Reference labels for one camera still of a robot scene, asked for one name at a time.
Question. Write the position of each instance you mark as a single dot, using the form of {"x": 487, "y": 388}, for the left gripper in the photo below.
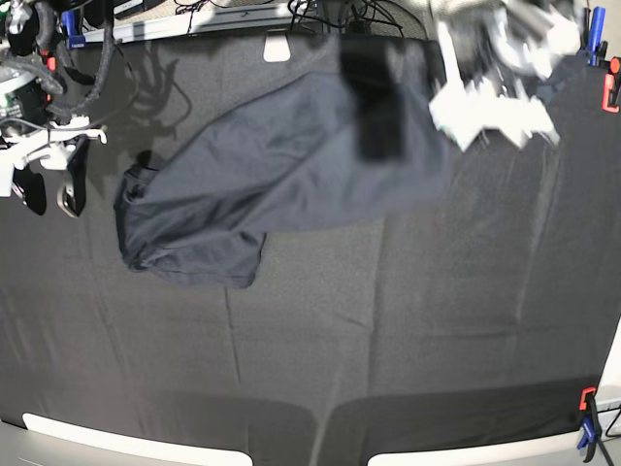
{"x": 454, "y": 85}

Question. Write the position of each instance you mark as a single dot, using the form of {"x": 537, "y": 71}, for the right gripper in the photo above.
{"x": 29, "y": 186}

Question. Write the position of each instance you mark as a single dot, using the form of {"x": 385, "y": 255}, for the dark grey t-shirt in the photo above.
{"x": 288, "y": 162}

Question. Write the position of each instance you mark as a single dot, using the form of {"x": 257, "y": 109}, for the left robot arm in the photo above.
{"x": 492, "y": 61}

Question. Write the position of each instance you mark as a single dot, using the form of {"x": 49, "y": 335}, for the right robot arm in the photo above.
{"x": 45, "y": 98}

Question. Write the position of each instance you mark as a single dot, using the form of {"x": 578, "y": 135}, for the red clamp far left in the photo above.
{"x": 50, "y": 62}

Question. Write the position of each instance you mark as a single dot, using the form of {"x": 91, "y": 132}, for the red clamp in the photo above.
{"x": 611, "y": 89}
{"x": 50, "y": 62}

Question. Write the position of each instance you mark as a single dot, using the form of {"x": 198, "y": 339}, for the red clamp far right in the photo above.
{"x": 611, "y": 89}

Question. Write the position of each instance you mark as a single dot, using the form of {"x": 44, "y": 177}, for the blue clamp far right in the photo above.
{"x": 593, "y": 47}

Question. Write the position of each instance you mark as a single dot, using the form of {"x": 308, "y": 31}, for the blue clamp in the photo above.
{"x": 591, "y": 431}
{"x": 72, "y": 26}
{"x": 593, "y": 47}

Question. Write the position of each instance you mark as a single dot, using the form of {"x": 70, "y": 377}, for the blue clamp far left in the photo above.
{"x": 72, "y": 26}

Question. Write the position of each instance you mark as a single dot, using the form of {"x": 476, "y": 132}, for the black felt table cover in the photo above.
{"x": 332, "y": 355}

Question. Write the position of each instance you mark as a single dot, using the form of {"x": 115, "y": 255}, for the blue clamp near right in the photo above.
{"x": 591, "y": 431}

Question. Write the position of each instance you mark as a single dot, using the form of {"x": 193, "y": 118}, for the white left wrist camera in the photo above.
{"x": 463, "y": 118}

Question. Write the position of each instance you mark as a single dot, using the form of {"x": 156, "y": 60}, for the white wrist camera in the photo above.
{"x": 463, "y": 118}
{"x": 7, "y": 169}

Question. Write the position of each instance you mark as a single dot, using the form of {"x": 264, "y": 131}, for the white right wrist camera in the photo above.
{"x": 7, "y": 169}

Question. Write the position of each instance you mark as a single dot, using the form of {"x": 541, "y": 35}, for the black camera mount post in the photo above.
{"x": 365, "y": 66}

